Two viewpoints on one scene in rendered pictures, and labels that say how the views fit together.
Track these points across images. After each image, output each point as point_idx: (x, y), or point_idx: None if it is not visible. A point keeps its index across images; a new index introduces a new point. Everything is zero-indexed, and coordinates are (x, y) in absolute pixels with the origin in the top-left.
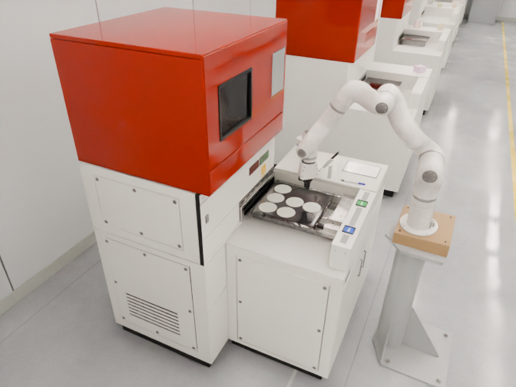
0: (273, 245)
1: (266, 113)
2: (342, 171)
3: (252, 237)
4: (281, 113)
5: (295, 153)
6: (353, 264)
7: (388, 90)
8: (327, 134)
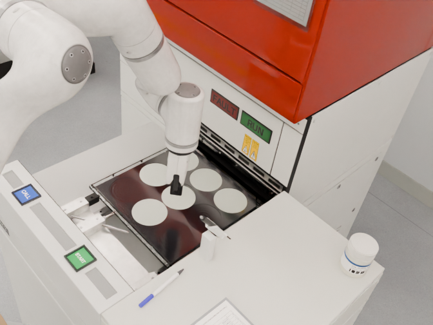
0: (114, 160)
1: (237, 19)
2: (221, 298)
3: (146, 146)
4: (292, 80)
5: (343, 251)
6: (25, 258)
7: (19, 4)
8: (141, 88)
